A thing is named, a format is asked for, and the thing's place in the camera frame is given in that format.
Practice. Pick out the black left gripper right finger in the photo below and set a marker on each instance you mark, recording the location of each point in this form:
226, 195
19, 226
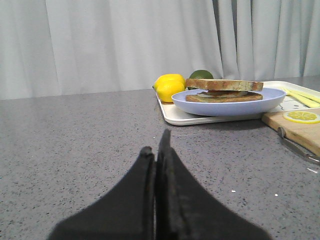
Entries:
186, 211

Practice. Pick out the green lime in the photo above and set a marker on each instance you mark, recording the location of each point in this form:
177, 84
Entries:
201, 74

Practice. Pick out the fried egg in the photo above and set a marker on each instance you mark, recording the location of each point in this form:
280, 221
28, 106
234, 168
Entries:
222, 94

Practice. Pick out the lemon slice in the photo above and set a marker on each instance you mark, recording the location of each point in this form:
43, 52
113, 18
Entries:
302, 117

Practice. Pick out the white curtain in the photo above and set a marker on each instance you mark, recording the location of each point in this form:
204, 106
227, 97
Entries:
64, 47

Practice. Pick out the yellow plastic utensil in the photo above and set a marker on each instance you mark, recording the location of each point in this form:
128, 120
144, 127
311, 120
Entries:
306, 101
304, 94

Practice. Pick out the front yellow lemon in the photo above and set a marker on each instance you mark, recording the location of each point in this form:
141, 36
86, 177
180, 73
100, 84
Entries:
165, 90

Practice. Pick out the left yellow plastic utensil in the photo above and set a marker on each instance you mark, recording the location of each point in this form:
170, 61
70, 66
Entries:
306, 101

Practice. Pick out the light blue plate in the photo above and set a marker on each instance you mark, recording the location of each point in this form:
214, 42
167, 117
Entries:
271, 99

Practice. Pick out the yellow lemon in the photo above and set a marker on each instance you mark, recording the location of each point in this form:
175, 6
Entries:
168, 77
165, 90

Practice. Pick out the white rectangular tray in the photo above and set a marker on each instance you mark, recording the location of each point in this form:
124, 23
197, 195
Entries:
175, 116

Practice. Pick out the metal cutting board handle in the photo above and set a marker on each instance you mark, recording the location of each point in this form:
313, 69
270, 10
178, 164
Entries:
307, 157

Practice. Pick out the bread slice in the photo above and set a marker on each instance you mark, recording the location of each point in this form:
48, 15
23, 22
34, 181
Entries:
224, 84
251, 96

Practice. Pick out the wooden cutting board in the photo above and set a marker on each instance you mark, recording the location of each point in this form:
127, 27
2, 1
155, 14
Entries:
304, 134

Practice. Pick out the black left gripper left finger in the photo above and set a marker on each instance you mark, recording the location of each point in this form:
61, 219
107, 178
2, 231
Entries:
125, 213

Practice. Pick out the right yellow plastic utensil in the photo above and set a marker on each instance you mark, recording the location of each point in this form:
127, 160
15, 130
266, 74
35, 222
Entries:
304, 94

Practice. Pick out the rear yellow lemon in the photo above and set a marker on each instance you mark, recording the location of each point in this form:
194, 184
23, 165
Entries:
168, 77

